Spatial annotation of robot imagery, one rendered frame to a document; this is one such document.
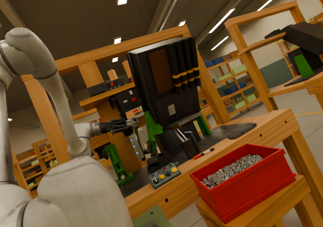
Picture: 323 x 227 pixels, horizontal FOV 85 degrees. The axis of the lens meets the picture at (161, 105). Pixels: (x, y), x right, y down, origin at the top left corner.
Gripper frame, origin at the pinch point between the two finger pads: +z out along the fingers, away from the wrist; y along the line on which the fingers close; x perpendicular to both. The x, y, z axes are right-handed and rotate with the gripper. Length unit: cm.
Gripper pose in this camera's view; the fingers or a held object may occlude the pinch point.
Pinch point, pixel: (131, 123)
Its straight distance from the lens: 123.1
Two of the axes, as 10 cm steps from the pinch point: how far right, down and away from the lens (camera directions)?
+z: 9.5, -1.3, 3.0
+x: -0.7, 8.0, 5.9
